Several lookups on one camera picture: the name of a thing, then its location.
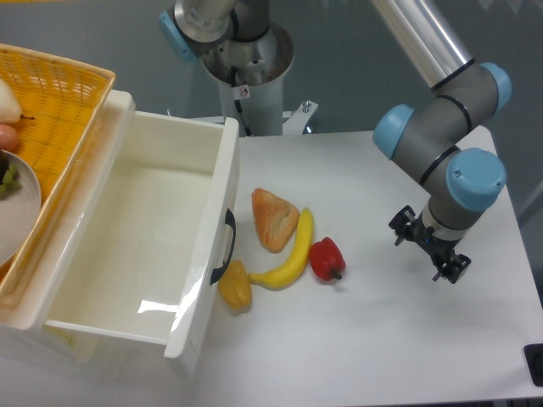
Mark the yellow woven basket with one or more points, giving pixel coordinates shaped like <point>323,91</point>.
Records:
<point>61,98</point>

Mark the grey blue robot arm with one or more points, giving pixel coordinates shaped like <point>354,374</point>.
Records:
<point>461,184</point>

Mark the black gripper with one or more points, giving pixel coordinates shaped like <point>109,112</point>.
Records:
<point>436,240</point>

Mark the white drawer cabinet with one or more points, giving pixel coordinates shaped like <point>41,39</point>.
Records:
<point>37,272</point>

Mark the pink peach fruit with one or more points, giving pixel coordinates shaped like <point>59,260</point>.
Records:
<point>9,138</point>

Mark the orange croissant bread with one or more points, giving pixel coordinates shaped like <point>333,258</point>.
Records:
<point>275,219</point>

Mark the red bell pepper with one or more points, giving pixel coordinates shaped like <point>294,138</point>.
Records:
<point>327,260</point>

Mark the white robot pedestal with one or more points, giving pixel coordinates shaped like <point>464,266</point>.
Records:
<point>249,76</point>

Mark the white plate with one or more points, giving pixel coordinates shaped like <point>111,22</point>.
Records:
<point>19,208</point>

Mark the black drawer handle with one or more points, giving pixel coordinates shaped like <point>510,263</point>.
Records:
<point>230,235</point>

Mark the yellow bell pepper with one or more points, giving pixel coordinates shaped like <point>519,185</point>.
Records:
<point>234,286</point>

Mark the black corner device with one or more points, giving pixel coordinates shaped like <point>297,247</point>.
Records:
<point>533,354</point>

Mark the yellow banana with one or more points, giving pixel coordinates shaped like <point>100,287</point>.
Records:
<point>292,268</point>

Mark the green grapes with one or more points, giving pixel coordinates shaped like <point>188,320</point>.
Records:
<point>9,179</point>

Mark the white pear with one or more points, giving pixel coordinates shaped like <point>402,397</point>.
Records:
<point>11,111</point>

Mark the white plastic drawer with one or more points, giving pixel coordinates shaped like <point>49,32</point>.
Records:
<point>141,273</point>

